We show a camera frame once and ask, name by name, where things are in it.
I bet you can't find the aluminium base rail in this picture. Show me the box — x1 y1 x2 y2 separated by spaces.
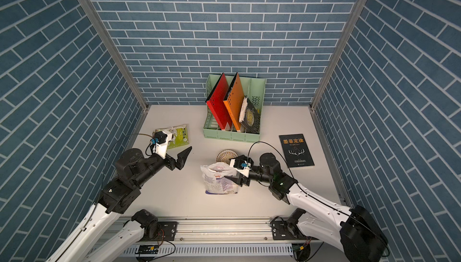
107 217 372 245

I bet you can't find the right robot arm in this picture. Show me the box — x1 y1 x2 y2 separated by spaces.
229 153 390 262

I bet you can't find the small black electronics board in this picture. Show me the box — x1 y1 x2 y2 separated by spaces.
135 245 159 256

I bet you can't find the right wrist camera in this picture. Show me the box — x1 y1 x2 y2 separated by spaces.
230 155 253 178

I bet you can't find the red folder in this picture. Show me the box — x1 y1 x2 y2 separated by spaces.
206 73 232 131

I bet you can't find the mint green file organizer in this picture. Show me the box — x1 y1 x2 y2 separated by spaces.
203 74 266 143

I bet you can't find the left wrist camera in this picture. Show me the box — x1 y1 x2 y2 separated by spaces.
150 130 173 159

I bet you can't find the red patterned breakfast bowl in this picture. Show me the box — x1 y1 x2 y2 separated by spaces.
216 149 238 164

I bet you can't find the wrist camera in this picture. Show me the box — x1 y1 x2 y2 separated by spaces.
150 130 173 159
230 155 253 178

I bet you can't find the dark patterned book in organizer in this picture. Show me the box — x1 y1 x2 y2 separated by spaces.
239 96 261 134

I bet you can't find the white oats bag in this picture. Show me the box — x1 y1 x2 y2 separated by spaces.
200 162 238 195

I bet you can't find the orange folder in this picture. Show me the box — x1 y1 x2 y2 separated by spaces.
223 73 244 132

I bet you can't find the green comic book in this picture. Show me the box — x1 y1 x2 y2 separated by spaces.
155 124 189 150

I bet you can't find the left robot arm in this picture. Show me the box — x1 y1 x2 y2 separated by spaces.
48 147 192 262

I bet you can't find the black book with antlers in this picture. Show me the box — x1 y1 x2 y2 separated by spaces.
279 134 315 168

